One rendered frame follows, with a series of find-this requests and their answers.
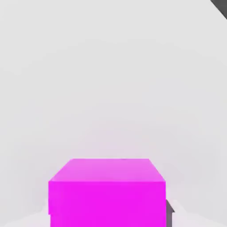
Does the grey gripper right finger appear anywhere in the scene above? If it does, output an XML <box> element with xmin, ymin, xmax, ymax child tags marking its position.
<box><xmin>165</xmin><ymin>199</ymin><xmax>218</xmax><ymax>227</ymax></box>

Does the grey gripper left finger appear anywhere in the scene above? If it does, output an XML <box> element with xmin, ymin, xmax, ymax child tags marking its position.
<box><xmin>12</xmin><ymin>211</ymin><xmax>51</xmax><ymax>227</ymax></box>

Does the small magenta cube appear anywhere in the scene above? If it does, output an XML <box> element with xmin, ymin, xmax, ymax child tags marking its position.
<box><xmin>48</xmin><ymin>158</ymin><xmax>167</xmax><ymax>227</ymax></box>

